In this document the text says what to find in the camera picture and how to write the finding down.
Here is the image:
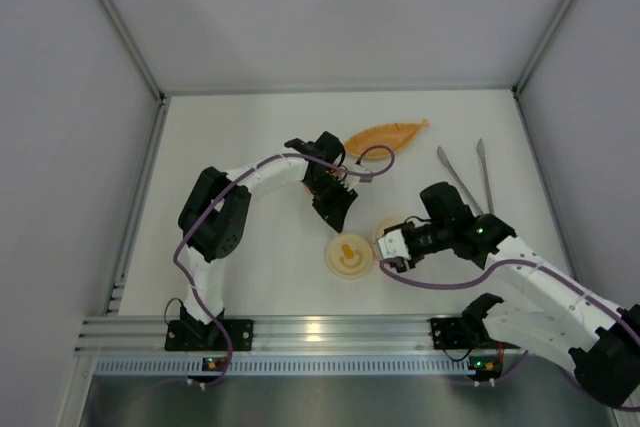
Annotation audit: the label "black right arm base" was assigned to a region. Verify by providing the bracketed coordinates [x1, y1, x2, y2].
[428, 316, 517, 351]

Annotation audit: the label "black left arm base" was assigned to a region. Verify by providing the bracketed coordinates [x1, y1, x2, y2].
[164, 319, 254, 352]

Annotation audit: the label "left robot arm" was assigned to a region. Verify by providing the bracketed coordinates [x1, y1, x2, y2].
[173, 132, 365, 332]

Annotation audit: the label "aluminium front rail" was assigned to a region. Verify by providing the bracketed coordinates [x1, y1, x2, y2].
[74, 314, 621, 353]

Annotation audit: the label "perforated cable tray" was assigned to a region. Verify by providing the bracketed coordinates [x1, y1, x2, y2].
[93, 355, 506, 377]

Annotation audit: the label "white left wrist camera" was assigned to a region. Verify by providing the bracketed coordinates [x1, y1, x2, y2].
[351, 164, 374, 183]

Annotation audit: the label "cream lid orange handle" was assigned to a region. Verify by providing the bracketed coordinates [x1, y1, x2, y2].
[325, 233, 374, 280]

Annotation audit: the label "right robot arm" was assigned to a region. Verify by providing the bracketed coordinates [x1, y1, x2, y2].
[401, 182, 639, 411]

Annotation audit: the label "steel food tongs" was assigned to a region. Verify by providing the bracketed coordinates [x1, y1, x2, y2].
[436, 138, 495, 214]

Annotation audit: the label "cream lid pink handle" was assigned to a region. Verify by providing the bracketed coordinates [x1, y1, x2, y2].
[371, 216, 406, 247]

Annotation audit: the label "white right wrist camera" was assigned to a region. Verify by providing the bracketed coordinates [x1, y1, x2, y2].
[376, 229, 409, 260]

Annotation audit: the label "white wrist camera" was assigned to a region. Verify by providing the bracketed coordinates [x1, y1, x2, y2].
[376, 229, 409, 260]
[351, 164, 374, 183]

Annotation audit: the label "orange lunch bowl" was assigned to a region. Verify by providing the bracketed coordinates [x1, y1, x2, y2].
[302, 183, 314, 198]

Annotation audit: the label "woven fish-shaped basket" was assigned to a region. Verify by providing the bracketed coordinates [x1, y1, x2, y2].
[344, 119, 430, 160]

